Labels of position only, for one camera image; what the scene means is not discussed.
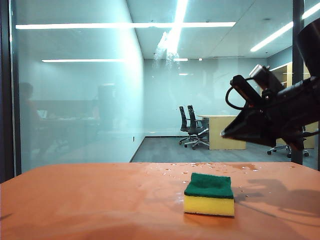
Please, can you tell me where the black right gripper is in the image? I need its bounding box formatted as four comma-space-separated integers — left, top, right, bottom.
220, 74, 308, 152

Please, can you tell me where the green and yellow sponge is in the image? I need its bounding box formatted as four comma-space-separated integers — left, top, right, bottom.
183, 172, 236, 217

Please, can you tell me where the tall black office chair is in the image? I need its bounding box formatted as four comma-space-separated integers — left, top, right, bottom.
266, 124, 313, 158

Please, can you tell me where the light wooden desk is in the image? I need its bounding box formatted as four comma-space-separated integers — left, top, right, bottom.
197, 114, 249, 151

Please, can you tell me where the light wooden cabinet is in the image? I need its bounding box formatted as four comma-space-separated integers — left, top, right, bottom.
259, 61, 320, 150

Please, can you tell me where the black mesh office chair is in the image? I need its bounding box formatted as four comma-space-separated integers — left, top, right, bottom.
178, 106, 199, 146
186, 105, 210, 151

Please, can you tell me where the slanted ceiling light strip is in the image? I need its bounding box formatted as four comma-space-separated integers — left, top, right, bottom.
250, 2, 320, 53

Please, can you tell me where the long ceiling light strip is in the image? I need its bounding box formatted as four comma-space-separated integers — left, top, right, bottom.
159, 0, 189, 56

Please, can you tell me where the large glass pane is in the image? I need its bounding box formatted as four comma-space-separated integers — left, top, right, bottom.
9, 0, 295, 173

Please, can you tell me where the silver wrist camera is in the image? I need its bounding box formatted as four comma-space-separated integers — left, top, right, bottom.
248, 64, 285, 91

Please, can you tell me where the black camera cable loop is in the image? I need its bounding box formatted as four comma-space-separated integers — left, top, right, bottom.
225, 84, 245, 110

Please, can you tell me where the dark vertical frame post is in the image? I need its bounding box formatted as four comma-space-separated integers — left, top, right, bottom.
291, 0, 305, 166

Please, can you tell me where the dark window frame edge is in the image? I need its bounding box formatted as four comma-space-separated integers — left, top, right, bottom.
0, 0, 22, 185

